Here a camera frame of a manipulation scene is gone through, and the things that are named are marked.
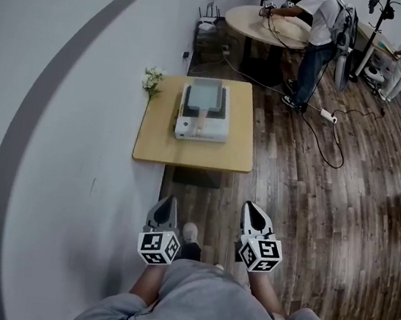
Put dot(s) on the white power strip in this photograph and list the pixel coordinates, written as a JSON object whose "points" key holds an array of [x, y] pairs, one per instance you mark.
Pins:
{"points": [[329, 115]]}

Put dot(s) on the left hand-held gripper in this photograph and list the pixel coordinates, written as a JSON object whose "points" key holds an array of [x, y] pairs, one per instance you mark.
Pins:
{"points": [[158, 246]]}

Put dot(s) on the grey square frying pan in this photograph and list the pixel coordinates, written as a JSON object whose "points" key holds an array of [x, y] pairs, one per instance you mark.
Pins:
{"points": [[204, 95]]}

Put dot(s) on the person's light shoe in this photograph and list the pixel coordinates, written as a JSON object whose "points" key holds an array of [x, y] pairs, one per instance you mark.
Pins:
{"points": [[190, 232]]}

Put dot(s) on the square wooden table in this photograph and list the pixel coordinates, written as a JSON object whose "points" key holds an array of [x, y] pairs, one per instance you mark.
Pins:
{"points": [[158, 142]]}

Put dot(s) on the black table base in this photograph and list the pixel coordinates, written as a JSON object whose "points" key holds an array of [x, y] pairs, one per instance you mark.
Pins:
{"points": [[198, 178]]}

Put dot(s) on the white stove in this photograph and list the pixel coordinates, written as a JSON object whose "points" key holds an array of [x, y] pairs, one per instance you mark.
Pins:
{"points": [[212, 131]]}

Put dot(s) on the person's black trouser leg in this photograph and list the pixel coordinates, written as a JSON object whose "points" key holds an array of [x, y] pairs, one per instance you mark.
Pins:
{"points": [[190, 251]]}

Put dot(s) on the person's right forearm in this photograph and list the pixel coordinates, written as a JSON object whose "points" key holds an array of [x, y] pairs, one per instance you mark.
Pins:
{"points": [[265, 294]]}

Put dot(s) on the white router with antennas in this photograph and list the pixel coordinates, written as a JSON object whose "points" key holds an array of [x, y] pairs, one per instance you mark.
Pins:
{"points": [[207, 23]]}

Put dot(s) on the white flower bunch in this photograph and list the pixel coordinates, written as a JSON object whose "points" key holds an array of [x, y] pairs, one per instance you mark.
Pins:
{"points": [[152, 78]]}

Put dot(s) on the black wall plug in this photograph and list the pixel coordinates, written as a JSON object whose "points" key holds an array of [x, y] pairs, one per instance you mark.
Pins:
{"points": [[186, 55]]}

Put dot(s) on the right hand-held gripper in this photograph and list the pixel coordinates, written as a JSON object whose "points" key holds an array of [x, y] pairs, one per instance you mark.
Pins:
{"points": [[259, 254]]}

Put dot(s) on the person's left forearm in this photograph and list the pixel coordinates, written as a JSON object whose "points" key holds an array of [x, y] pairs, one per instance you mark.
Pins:
{"points": [[146, 284]]}

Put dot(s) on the white round stool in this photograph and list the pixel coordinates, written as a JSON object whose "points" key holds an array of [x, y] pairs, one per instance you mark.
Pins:
{"points": [[374, 73]]}

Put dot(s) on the black coat stand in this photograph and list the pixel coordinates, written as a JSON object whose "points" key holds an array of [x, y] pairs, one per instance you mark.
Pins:
{"points": [[375, 28]]}

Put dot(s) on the round beige table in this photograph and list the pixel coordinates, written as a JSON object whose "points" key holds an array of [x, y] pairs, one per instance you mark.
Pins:
{"points": [[246, 19]]}

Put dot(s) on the person's grey shirt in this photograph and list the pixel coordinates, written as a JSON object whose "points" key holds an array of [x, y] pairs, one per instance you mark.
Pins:
{"points": [[201, 311]]}

